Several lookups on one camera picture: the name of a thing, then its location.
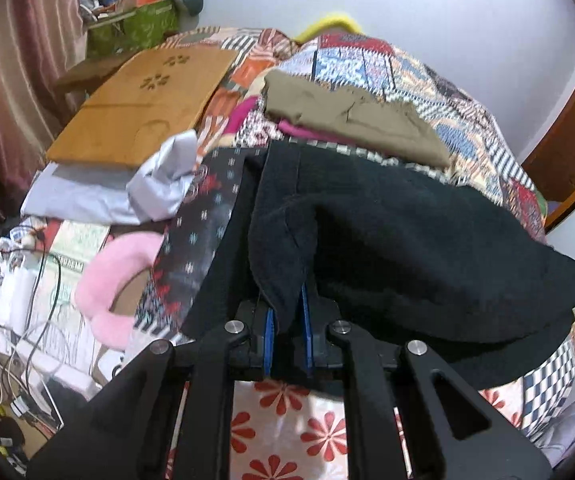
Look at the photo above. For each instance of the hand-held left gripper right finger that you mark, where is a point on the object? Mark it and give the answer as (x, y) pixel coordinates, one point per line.
(308, 332)

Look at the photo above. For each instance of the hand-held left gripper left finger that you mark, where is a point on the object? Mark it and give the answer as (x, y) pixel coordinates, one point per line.
(269, 342)

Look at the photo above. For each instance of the black pants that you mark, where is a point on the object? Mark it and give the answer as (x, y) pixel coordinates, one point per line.
(392, 260)

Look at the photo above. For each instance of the olive folded pants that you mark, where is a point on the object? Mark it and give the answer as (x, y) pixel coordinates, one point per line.
(347, 115)

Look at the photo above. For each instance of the white red-flowered sheet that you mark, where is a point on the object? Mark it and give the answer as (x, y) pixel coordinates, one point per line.
(287, 425)

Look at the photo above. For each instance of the pink plush neck pillow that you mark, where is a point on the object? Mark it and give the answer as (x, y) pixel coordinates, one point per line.
(97, 280)

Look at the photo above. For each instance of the magenta cloth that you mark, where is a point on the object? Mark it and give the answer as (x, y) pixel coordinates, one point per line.
(290, 128)

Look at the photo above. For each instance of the light grey garment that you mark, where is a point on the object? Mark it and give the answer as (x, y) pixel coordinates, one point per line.
(92, 200)

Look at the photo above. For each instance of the white power strip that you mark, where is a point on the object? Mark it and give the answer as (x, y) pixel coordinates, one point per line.
(12, 300)

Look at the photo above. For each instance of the wooden lap board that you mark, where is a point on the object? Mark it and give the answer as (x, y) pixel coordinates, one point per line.
(132, 110)

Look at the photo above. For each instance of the pale grey cloth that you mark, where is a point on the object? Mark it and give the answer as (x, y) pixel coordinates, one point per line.
(567, 430)

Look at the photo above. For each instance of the patchwork quilt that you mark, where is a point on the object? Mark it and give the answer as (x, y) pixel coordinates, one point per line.
(367, 60)

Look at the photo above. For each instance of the yellow plush cushion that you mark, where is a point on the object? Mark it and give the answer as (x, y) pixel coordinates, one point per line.
(327, 19)

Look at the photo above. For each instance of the green printed storage box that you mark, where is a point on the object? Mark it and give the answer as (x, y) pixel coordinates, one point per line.
(142, 25)

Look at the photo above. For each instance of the pink striped curtain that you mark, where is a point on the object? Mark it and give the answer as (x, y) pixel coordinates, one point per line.
(17, 85)

